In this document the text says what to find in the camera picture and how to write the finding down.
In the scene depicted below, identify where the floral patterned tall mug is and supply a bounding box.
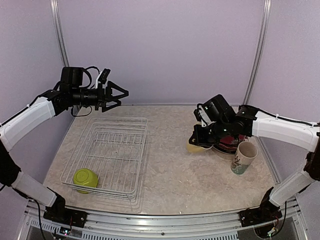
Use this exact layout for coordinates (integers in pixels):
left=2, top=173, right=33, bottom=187
left=230, top=141, right=258, bottom=175

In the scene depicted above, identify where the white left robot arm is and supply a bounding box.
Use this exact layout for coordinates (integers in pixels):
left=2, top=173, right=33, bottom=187
left=0, top=66, right=129, bottom=223

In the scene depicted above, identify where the small black plate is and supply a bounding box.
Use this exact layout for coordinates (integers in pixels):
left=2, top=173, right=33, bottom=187
left=218, top=134, right=248, bottom=150

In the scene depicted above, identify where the aluminium front frame rail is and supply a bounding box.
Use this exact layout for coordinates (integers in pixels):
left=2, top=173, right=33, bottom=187
left=16, top=198, right=310, bottom=240

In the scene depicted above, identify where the maroon pink plate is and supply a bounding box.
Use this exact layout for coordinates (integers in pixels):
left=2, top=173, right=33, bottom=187
left=213, top=135, right=246, bottom=154

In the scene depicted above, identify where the white wire dish rack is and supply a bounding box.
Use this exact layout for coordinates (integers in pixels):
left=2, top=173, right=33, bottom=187
left=60, top=116, right=148, bottom=200

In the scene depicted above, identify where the yellow mug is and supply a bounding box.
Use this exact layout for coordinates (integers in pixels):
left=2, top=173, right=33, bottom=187
left=186, top=140, right=213, bottom=154

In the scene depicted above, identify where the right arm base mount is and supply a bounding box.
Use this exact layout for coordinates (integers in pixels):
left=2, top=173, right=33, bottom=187
left=238, top=187, right=283, bottom=227

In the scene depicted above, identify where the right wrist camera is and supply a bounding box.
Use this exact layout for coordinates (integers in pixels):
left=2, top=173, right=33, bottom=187
left=193, top=103, right=213, bottom=127

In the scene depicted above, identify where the left aluminium corner post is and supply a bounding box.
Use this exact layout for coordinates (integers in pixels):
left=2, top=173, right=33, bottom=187
left=50, top=0, right=70, bottom=67

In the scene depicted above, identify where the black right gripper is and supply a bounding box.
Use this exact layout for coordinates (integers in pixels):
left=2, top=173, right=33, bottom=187
left=189, top=118, right=231, bottom=147

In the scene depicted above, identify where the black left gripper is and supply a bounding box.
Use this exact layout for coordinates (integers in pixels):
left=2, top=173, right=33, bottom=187
left=70, top=80, right=128, bottom=112

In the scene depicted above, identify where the lime green bowl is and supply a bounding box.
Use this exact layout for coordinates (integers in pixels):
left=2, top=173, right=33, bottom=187
left=72, top=168, right=99, bottom=188

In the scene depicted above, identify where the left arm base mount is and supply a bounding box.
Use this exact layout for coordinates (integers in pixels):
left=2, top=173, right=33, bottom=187
left=43, top=192, right=88, bottom=228

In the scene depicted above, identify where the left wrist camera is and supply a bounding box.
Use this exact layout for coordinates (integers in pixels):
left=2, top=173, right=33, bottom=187
left=94, top=68, right=111, bottom=89

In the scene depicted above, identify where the right aluminium corner post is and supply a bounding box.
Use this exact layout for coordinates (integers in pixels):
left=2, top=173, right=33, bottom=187
left=242, top=0, right=272, bottom=105

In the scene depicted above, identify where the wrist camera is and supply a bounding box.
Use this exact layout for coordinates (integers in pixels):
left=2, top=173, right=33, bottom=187
left=94, top=68, right=111, bottom=89
left=193, top=103, right=213, bottom=127

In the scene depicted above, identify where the black rimmed striped plate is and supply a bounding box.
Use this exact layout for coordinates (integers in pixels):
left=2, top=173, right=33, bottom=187
left=213, top=141, right=239, bottom=155

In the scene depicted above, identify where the aluminium corner post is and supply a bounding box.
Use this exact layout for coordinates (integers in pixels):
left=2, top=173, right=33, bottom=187
left=50, top=0, right=70, bottom=67
left=242, top=0, right=272, bottom=105

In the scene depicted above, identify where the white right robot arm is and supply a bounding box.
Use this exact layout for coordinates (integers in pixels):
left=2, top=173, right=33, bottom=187
left=188, top=94, right=320, bottom=222

